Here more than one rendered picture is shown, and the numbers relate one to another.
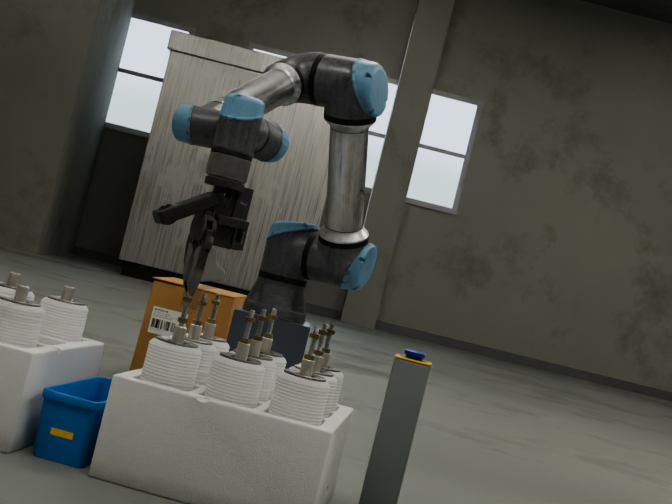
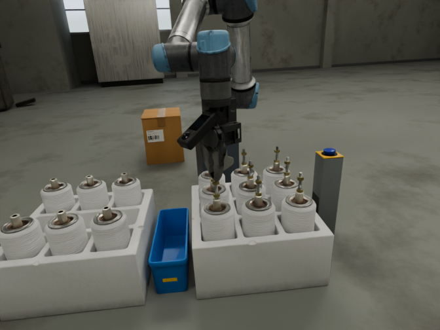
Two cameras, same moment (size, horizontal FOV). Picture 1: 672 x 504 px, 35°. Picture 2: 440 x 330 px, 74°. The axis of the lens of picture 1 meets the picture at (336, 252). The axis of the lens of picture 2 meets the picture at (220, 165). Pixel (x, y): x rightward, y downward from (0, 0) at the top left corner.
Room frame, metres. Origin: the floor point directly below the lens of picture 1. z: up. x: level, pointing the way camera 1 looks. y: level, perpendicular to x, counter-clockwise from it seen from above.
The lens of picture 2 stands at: (1.21, 0.36, 0.67)
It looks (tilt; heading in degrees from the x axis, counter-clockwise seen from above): 22 degrees down; 349
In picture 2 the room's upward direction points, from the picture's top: 3 degrees counter-clockwise
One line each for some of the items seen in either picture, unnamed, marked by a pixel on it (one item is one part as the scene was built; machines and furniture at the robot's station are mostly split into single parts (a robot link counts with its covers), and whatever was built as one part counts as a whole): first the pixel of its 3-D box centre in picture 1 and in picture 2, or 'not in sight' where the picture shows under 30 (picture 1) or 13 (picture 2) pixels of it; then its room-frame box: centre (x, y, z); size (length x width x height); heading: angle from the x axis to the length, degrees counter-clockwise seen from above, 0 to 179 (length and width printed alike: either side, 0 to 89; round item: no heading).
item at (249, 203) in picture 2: (240, 359); (258, 204); (1.90, 0.12, 0.25); 0.08 x 0.08 x 0.01
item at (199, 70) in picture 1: (239, 179); (127, 40); (8.70, 0.90, 0.94); 1.47 x 1.13 x 1.89; 92
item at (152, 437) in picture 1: (232, 439); (250, 228); (2.02, 0.10, 0.09); 0.39 x 0.39 x 0.18; 83
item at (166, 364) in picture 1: (164, 392); (218, 235); (1.91, 0.24, 0.16); 0.10 x 0.10 x 0.18
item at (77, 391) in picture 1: (91, 419); (173, 246); (2.03, 0.37, 0.06); 0.30 x 0.11 x 0.12; 173
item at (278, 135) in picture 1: (254, 137); (214, 56); (2.02, 0.20, 0.65); 0.11 x 0.11 x 0.08; 68
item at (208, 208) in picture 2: (176, 342); (217, 207); (1.91, 0.24, 0.25); 0.08 x 0.08 x 0.01
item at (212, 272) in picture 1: (208, 272); (224, 164); (1.90, 0.21, 0.38); 0.06 x 0.03 x 0.09; 117
